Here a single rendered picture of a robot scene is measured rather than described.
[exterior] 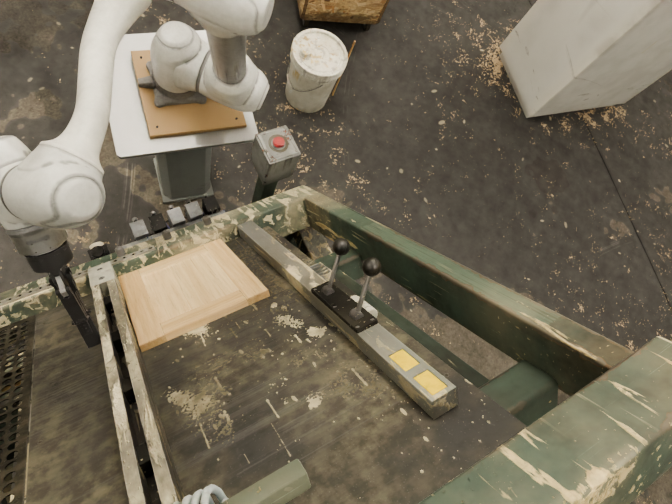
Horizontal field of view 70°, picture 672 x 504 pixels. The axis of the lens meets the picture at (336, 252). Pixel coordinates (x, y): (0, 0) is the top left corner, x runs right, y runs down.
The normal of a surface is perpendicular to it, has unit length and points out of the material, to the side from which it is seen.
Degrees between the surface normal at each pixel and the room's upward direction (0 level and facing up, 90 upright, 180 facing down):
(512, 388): 50
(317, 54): 0
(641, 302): 0
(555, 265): 0
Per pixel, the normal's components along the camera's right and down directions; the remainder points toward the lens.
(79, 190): 0.75, 0.29
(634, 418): -0.18, -0.87
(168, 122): 0.29, -0.26
